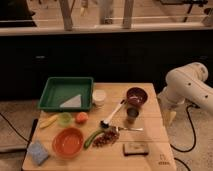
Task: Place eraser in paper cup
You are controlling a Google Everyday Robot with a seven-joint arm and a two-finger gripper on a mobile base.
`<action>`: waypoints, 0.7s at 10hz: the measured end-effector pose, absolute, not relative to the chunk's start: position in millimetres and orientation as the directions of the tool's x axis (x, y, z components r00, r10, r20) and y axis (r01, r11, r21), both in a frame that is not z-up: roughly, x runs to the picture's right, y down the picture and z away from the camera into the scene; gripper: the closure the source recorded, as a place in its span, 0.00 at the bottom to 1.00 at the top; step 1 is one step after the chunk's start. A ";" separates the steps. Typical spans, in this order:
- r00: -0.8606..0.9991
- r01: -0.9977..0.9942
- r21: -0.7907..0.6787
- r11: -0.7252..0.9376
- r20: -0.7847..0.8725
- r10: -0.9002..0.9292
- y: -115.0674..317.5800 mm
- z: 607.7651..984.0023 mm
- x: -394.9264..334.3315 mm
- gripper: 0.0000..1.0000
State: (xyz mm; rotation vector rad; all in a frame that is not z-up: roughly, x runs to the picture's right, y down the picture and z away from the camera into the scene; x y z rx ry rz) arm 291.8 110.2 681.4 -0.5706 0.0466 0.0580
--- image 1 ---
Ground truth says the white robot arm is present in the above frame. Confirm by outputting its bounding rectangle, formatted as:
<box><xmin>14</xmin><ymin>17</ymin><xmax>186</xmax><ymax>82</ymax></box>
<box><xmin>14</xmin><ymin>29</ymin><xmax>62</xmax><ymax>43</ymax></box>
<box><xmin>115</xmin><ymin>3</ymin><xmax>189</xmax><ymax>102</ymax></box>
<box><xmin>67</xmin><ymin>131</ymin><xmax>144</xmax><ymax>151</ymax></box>
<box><xmin>157</xmin><ymin>62</ymin><xmax>213</xmax><ymax>126</ymax></box>

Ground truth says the small metal cup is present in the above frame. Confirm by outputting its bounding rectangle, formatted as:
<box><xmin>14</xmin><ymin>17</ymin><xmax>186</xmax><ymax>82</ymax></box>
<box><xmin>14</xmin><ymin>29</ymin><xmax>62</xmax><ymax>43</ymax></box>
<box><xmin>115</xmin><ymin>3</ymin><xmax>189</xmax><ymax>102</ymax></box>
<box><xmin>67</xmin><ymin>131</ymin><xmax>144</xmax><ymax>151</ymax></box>
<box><xmin>127</xmin><ymin>108</ymin><xmax>139</xmax><ymax>124</ymax></box>

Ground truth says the white paper cup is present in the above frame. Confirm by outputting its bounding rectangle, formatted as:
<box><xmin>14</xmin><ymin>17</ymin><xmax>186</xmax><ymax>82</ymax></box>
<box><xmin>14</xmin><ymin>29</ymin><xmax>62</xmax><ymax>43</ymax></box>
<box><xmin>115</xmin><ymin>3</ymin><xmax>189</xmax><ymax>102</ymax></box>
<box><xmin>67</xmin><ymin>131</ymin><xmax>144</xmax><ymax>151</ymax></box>
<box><xmin>92</xmin><ymin>89</ymin><xmax>106</xmax><ymax>107</ymax></box>

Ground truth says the small green cup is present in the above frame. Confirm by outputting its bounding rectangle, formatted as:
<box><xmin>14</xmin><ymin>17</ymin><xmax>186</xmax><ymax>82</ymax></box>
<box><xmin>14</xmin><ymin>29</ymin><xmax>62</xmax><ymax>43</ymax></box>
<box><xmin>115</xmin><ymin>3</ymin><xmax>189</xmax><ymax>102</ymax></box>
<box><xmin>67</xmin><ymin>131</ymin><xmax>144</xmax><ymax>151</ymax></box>
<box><xmin>58</xmin><ymin>112</ymin><xmax>72</xmax><ymax>127</ymax></box>

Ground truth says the dark red bowl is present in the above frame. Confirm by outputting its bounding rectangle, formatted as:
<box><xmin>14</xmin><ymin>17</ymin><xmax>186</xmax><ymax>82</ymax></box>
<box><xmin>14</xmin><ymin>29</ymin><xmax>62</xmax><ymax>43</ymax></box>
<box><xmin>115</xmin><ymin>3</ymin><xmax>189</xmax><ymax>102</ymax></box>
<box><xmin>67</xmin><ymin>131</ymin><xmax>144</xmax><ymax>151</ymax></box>
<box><xmin>126</xmin><ymin>87</ymin><xmax>148</xmax><ymax>108</ymax></box>

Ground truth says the wooden table board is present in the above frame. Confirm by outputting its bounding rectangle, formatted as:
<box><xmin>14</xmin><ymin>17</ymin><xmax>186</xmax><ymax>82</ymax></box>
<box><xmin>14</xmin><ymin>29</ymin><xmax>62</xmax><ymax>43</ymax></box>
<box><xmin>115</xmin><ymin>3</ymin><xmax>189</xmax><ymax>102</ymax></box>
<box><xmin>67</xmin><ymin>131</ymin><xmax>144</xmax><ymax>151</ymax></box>
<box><xmin>22</xmin><ymin>83</ymin><xmax>176</xmax><ymax>171</ymax></box>

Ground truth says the brown grape bunch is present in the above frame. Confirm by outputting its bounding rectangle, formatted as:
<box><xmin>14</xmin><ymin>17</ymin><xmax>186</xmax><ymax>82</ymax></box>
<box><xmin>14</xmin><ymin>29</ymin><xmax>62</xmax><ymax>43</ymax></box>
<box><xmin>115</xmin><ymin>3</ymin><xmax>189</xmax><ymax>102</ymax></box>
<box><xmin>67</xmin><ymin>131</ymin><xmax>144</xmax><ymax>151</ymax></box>
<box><xmin>92</xmin><ymin>131</ymin><xmax>119</xmax><ymax>147</ymax></box>

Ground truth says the green chili pepper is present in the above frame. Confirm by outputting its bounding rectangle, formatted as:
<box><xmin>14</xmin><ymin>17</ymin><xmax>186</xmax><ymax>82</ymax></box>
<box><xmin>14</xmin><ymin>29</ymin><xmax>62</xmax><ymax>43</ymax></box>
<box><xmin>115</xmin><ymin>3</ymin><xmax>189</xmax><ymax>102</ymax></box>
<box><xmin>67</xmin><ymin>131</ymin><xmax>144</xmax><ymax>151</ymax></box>
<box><xmin>84</xmin><ymin>129</ymin><xmax>104</xmax><ymax>149</ymax></box>

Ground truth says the orange toy fruit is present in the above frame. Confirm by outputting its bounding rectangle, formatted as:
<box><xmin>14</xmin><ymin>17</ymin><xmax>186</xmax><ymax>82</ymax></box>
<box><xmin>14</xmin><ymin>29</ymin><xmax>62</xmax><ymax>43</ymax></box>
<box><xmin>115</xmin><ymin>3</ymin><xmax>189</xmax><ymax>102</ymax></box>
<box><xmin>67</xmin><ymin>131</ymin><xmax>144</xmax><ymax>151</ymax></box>
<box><xmin>75</xmin><ymin>112</ymin><xmax>89</xmax><ymax>124</ymax></box>

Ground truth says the orange bowl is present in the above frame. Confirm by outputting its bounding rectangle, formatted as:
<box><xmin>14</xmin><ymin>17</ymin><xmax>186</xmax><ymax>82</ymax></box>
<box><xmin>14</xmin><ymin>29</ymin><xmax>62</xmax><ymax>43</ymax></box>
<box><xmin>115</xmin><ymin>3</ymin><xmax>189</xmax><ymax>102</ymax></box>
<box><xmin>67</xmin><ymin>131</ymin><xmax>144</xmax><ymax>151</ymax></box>
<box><xmin>52</xmin><ymin>127</ymin><xmax>84</xmax><ymax>159</ymax></box>

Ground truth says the green plastic tray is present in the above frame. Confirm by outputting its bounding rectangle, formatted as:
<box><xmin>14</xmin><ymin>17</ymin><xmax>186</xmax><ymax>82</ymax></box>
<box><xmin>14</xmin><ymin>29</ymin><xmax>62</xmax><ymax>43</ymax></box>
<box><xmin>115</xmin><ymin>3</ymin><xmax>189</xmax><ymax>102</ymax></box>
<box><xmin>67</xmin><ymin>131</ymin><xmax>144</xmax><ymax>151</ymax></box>
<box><xmin>38</xmin><ymin>77</ymin><xmax>93</xmax><ymax>112</ymax></box>

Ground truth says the yellow banana toy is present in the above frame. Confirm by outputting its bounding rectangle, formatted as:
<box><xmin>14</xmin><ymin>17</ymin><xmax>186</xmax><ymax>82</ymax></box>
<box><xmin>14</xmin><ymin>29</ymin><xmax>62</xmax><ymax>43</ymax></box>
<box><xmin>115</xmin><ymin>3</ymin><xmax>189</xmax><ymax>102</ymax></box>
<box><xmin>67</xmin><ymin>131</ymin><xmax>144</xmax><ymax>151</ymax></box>
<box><xmin>39</xmin><ymin>115</ymin><xmax>58</xmax><ymax>129</ymax></box>

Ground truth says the blue sponge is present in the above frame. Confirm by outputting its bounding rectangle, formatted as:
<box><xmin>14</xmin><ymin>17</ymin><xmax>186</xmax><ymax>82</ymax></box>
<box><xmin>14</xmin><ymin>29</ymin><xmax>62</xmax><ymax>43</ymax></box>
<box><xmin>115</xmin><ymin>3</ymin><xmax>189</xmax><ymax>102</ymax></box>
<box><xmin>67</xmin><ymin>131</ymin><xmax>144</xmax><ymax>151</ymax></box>
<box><xmin>27</xmin><ymin>141</ymin><xmax>49</xmax><ymax>166</ymax></box>

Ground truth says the black cable right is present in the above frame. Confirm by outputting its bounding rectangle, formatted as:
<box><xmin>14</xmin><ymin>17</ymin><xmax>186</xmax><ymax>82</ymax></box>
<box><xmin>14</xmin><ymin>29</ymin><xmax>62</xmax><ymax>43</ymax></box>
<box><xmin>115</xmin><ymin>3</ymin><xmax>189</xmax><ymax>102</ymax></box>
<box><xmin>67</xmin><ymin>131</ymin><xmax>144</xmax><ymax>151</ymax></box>
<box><xmin>169</xmin><ymin>104</ymin><xmax>201</xmax><ymax>171</ymax></box>

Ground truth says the black cable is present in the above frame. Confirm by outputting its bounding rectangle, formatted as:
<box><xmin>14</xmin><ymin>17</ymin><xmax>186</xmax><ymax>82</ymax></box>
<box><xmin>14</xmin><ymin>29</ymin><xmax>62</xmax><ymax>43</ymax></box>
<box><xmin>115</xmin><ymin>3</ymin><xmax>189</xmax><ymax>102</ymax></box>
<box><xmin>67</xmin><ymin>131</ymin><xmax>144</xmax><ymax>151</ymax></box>
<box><xmin>169</xmin><ymin>104</ymin><xmax>201</xmax><ymax>171</ymax></box>
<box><xmin>0</xmin><ymin>112</ymin><xmax>31</xmax><ymax>144</ymax></box>

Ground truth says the black cable left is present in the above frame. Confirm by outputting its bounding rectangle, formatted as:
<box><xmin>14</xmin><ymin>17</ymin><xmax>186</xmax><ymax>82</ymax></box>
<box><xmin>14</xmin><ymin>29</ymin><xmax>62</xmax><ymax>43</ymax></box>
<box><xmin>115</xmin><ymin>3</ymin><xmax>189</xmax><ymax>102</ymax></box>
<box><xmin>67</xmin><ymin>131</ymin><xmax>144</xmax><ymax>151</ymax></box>
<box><xmin>0</xmin><ymin>112</ymin><xmax>31</xmax><ymax>144</ymax></box>

